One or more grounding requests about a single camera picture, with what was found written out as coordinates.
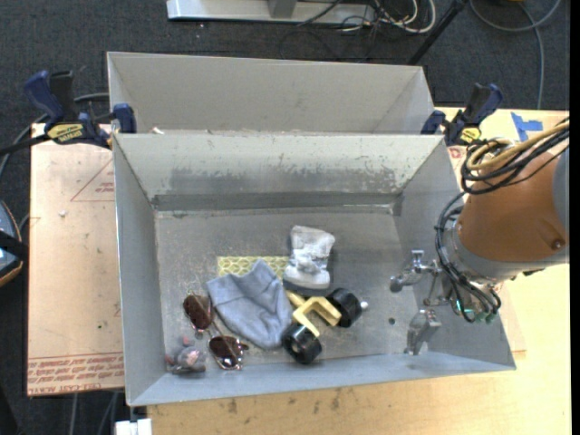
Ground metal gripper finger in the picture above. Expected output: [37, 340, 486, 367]
[390, 249, 442, 294]
[404, 308, 443, 356]

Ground yellow toy axle black wheels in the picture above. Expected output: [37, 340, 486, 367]
[280, 286, 370, 365]

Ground blue-grey cloth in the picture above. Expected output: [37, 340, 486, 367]
[206, 258, 295, 351]

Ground grey metal bin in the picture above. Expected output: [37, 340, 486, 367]
[106, 51, 517, 408]

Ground yellow patterned flat sponge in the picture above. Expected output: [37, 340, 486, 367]
[216, 255, 290, 281]

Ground brown lens sunglasses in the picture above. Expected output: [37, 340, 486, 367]
[181, 291, 250, 372]

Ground grey toy mouse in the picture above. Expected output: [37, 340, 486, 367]
[164, 334, 208, 376]

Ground brown cardboard board red print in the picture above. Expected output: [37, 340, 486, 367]
[26, 122, 529, 398]

